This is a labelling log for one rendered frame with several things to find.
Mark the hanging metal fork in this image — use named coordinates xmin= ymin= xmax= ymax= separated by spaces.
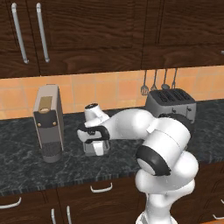
xmin=171 ymin=68 xmax=179 ymax=90

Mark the grey coffee machine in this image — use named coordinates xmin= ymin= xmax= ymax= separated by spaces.
xmin=31 ymin=84 xmax=66 ymax=164

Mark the long silver cupboard handle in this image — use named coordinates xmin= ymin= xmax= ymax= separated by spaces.
xmin=10 ymin=2 xmax=31 ymax=65
xmin=35 ymin=2 xmax=51 ymax=64

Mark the hanging slotted spatula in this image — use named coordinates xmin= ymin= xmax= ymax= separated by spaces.
xmin=140 ymin=69 xmax=150 ymax=97

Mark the hanging metal turner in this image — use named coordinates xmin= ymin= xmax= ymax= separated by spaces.
xmin=150 ymin=69 xmax=159 ymax=92

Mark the dark wood base cupboard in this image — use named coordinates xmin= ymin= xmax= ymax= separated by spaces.
xmin=170 ymin=160 xmax=224 ymax=224

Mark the silver base cupboard handle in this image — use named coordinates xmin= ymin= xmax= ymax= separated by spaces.
xmin=66 ymin=205 xmax=73 ymax=224
xmin=51 ymin=207 xmax=57 ymax=224

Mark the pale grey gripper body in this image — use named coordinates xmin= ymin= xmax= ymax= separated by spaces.
xmin=83 ymin=139 xmax=111 ymax=158

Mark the silver four-slot toaster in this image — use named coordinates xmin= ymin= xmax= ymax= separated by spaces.
xmin=144 ymin=88 xmax=198 ymax=125

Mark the dark wood drawer front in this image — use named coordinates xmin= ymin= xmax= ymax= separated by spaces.
xmin=56 ymin=174 xmax=148 ymax=224
xmin=0 ymin=187 xmax=60 ymax=224

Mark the dark wood wall cupboard door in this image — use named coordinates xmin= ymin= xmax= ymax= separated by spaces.
xmin=0 ymin=0 xmax=41 ymax=80
xmin=25 ymin=0 xmax=144 ymax=77
xmin=141 ymin=0 xmax=224 ymax=71

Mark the hanging metal ladle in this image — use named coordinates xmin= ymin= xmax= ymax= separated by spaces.
xmin=160 ymin=68 xmax=171 ymax=91

